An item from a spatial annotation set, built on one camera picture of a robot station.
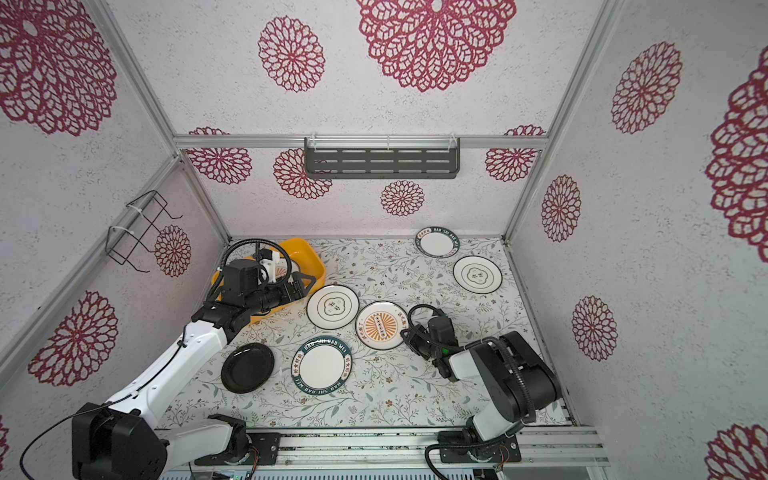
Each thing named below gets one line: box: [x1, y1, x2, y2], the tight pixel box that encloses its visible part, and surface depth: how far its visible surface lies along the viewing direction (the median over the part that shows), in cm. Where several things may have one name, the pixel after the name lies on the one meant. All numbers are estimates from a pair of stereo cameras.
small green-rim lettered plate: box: [415, 226, 461, 259], surface depth 122 cm
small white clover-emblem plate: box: [453, 255, 503, 294], surface depth 111 cm
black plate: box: [221, 342, 275, 394], surface depth 87 cm
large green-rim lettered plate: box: [290, 336, 353, 395], surface depth 89 cm
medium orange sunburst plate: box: [354, 301, 409, 350], surface depth 97 cm
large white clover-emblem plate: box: [306, 284, 360, 330], surface depth 102 cm
